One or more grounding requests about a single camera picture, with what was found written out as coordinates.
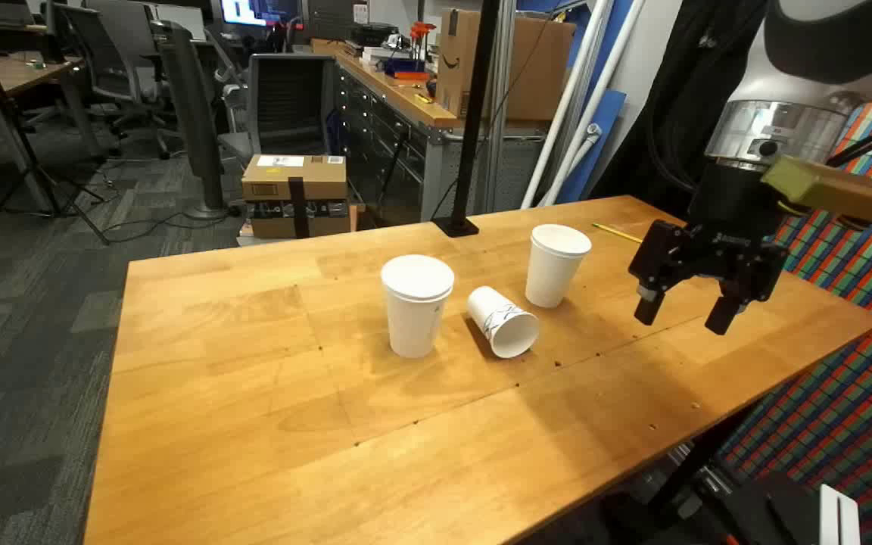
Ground black curtain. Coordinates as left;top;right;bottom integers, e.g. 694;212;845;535
594;0;767;220

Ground blue foam board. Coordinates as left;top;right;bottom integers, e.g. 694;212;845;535
555;87;629;206

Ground black tripod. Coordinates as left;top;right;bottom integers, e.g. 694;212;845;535
0;0;112;246

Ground black vertical pole stand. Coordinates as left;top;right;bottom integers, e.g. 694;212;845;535
431;0;507;240

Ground white leaning boards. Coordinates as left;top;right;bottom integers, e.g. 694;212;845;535
517;0;655;212

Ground computer monitor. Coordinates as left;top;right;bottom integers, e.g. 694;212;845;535
215;0;305;32

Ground black square mesh panel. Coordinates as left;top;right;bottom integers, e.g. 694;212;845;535
245;51;339;158

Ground grey pedestal column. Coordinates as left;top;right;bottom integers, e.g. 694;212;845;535
157;23;234;225

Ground large cardboard shipping box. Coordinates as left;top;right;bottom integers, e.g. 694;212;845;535
433;5;580;127

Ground wooden office desk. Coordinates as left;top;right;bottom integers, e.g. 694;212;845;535
0;51;89;158

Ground colourful checked cloth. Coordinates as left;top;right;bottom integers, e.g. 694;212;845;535
715;98;872;545

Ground small cardboard box with label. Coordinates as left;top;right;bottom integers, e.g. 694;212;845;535
240;151;358;242

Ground black equipment under table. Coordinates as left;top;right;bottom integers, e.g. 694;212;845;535
607;442;835;545

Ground olive wrist camera box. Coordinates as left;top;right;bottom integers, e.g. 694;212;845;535
761;151;872;234

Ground plain white paper cup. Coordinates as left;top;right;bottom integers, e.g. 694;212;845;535
525;220;594;313
378;253;459;361

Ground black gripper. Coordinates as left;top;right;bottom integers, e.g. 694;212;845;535
628;158;795;339

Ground yellow pencil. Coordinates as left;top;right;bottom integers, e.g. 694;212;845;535
590;217;649;246

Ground black office chair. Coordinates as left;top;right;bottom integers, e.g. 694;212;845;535
50;3;172;138

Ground white flat panel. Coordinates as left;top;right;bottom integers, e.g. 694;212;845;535
817;483;863;545

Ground white cup with blue print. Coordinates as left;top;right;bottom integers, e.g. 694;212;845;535
463;286;542;361

